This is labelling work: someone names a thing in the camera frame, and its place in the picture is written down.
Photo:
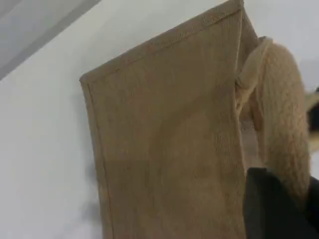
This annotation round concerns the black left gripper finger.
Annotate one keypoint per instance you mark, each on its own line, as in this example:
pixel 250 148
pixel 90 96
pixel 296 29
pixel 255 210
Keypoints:
pixel 314 211
pixel 269 214

